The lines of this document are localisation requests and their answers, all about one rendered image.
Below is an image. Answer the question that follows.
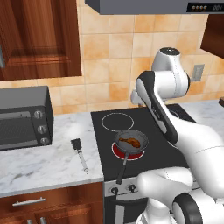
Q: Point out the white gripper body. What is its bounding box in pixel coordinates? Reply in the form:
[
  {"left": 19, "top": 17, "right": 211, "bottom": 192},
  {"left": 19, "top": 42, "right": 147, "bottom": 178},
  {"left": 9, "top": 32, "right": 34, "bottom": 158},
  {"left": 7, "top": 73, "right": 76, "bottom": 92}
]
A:
[{"left": 129, "top": 88, "right": 144, "bottom": 107}]

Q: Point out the brown cooked chicken piece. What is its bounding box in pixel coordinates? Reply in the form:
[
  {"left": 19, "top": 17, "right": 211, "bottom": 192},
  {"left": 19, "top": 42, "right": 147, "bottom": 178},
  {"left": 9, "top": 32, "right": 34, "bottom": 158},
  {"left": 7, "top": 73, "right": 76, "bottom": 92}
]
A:
[{"left": 118, "top": 136, "right": 142, "bottom": 148}]

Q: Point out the dark grey frying pan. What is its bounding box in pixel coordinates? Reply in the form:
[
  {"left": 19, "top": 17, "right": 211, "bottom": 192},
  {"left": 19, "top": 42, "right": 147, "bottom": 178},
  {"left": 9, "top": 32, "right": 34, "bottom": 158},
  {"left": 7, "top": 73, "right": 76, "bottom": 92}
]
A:
[{"left": 114, "top": 129, "right": 150, "bottom": 186}]

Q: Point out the black stove with hob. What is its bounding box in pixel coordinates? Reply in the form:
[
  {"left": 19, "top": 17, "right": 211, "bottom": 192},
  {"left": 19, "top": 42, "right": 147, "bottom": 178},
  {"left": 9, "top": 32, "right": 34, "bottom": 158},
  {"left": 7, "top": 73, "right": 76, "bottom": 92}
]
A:
[{"left": 90, "top": 103, "right": 202, "bottom": 224}]

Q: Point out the grey range hood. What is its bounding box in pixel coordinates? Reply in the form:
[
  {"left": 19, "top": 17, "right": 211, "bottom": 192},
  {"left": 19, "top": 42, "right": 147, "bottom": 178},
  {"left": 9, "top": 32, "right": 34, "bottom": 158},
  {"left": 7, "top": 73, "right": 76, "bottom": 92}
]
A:
[{"left": 84, "top": 0, "right": 224, "bottom": 16}]

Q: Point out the grey toaster oven knob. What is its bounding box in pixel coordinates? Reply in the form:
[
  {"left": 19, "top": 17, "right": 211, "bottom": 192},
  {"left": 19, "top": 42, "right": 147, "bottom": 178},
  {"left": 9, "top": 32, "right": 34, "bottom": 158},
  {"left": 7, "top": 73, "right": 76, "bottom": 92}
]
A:
[
  {"left": 33, "top": 109, "right": 45, "bottom": 120},
  {"left": 37, "top": 124, "right": 48, "bottom": 134},
  {"left": 39, "top": 136, "right": 50, "bottom": 146}
]

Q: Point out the black toaster oven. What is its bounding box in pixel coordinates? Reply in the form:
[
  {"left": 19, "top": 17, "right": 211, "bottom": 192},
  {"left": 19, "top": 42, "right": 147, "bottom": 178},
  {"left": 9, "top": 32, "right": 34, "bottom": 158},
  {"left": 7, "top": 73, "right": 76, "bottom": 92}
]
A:
[{"left": 0, "top": 85, "right": 55, "bottom": 151}]

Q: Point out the brown wooden drawer front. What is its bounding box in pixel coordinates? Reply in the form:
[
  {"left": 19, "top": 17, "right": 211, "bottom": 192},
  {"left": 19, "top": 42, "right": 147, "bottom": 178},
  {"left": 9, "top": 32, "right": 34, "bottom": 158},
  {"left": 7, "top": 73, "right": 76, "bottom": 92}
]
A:
[{"left": 0, "top": 181, "right": 104, "bottom": 216}]

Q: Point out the brown wooden base cupboard door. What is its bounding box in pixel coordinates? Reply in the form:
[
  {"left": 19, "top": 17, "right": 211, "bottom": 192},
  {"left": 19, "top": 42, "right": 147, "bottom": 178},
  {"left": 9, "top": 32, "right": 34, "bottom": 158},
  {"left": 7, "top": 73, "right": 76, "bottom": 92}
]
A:
[
  {"left": 0, "top": 213, "right": 35, "bottom": 224},
  {"left": 34, "top": 203, "right": 104, "bottom": 224}
]

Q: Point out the grey wall outlet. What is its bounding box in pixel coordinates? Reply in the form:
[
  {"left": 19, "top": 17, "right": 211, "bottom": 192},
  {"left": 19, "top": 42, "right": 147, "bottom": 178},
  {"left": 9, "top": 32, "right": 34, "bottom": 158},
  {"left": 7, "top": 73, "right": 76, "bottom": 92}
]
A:
[{"left": 191, "top": 63, "right": 206, "bottom": 82}]

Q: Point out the black spatula with silver handle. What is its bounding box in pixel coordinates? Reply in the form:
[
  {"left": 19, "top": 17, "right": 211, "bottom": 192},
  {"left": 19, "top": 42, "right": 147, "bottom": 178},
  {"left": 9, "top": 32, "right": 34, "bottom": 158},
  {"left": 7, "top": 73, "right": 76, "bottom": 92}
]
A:
[{"left": 70, "top": 137, "right": 90, "bottom": 175}]

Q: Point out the dark brown wall cupboard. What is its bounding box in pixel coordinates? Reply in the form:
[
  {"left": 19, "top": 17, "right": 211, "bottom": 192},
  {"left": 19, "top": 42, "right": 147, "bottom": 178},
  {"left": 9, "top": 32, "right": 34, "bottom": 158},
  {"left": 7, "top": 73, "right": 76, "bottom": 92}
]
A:
[{"left": 199, "top": 12, "right": 224, "bottom": 60}]

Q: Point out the black oven door handle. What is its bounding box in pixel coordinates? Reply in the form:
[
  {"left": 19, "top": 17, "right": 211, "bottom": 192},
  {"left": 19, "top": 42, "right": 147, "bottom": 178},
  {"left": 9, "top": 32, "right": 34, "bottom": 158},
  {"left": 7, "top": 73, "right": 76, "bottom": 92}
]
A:
[{"left": 108, "top": 197, "right": 150, "bottom": 207}]

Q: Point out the silver cupboard door handle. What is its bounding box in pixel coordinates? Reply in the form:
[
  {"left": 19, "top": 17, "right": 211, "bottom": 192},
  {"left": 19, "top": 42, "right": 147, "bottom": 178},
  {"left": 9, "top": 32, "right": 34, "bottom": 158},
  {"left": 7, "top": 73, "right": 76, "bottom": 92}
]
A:
[{"left": 0, "top": 44, "right": 6, "bottom": 70}]

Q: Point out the silver drawer handle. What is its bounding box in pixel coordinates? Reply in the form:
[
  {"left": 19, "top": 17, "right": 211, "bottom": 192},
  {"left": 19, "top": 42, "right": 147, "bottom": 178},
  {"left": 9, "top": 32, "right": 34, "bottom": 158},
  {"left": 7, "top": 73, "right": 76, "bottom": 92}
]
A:
[{"left": 11, "top": 197, "right": 46, "bottom": 207}]

